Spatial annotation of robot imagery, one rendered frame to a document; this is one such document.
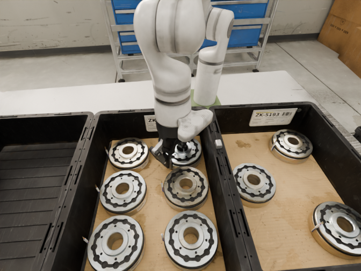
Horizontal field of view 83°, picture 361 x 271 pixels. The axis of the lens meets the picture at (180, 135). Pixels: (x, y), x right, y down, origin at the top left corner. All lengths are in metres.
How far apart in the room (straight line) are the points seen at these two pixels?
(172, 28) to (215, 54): 0.43
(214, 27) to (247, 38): 1.90
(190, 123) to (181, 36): 0.15
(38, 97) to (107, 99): 0.33
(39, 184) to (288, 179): 0.62
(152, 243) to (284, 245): 0.26
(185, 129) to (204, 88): 0.44
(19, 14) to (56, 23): 0.40
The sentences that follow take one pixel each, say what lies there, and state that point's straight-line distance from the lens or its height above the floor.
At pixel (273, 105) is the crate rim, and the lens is 0.62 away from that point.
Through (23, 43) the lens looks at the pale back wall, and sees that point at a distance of 3.65.
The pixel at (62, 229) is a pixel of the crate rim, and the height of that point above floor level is 0.93.
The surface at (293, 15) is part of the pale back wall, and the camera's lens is 3.83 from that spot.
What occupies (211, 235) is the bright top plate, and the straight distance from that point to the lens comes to 0.44.
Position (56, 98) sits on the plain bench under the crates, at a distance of 1.15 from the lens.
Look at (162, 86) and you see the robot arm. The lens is 0.35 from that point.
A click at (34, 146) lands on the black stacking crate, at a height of 0.83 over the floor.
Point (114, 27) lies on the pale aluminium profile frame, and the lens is 2.28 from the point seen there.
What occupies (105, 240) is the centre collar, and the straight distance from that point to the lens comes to 0.44.
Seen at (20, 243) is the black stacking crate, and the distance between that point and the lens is 0.56.
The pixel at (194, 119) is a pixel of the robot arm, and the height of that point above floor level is 1.02.
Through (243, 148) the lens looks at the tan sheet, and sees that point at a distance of 0.61.
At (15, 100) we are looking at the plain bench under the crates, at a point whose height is 0.70.
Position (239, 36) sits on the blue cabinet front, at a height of 0.44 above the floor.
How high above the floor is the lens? 1.27
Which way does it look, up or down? 46 degrees down
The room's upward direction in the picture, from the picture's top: straight up
